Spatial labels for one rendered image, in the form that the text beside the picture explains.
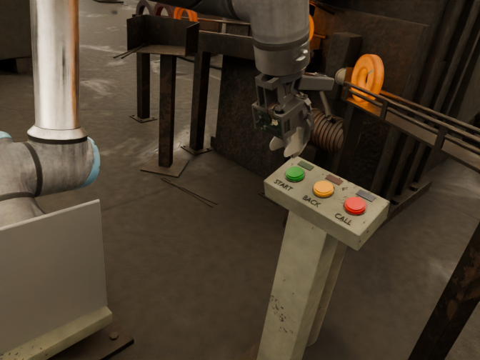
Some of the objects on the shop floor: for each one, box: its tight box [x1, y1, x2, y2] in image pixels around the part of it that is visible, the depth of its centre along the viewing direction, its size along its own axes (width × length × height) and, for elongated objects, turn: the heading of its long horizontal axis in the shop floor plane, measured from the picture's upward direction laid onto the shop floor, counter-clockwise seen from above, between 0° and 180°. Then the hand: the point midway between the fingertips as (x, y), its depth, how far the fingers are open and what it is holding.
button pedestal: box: [236, 156, 390, 360], centre depth 94 cm, size 16×24×62 cm, turn 33°
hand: (295, 150), depth 80 cm, fingers closed
